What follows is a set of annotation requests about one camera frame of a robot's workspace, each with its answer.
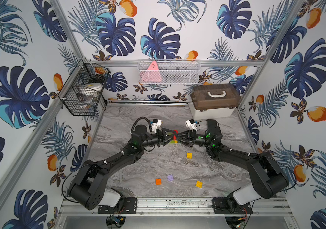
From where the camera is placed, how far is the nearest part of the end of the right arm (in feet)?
2.35

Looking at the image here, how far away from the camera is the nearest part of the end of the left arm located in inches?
27.5

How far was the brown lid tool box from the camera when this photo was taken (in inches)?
39.1

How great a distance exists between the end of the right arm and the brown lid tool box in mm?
316
